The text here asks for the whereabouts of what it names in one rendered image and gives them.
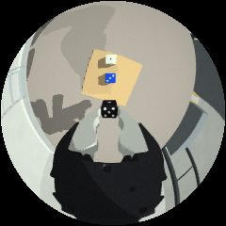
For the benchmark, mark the white die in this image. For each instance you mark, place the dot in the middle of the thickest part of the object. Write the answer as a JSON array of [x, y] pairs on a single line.
[[110, 59]]

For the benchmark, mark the black die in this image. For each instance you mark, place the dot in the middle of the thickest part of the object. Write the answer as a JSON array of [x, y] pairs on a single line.
[[109, 109]]

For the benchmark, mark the tan mat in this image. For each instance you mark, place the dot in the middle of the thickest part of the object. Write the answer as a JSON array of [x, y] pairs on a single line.
[[126, 71]]

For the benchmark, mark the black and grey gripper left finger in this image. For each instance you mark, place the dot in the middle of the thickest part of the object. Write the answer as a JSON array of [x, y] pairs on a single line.
[[79, 140]]

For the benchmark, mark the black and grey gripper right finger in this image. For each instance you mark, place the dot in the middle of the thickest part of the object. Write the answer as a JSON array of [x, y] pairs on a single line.
[[136, 140]]

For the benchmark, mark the blue die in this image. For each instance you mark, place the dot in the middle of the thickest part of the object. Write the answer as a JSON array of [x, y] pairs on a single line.
[[110, 78]]

